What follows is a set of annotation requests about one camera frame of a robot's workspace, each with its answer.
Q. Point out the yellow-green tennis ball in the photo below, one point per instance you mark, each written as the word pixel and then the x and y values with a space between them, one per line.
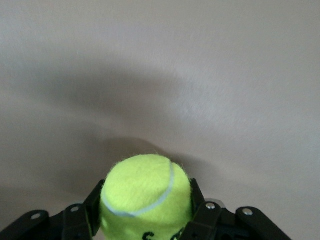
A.
pixel 140 190

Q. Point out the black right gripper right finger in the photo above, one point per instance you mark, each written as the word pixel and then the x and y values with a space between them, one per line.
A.
pixel 207 220

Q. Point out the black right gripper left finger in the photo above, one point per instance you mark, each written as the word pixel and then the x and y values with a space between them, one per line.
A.
pixel 75 220

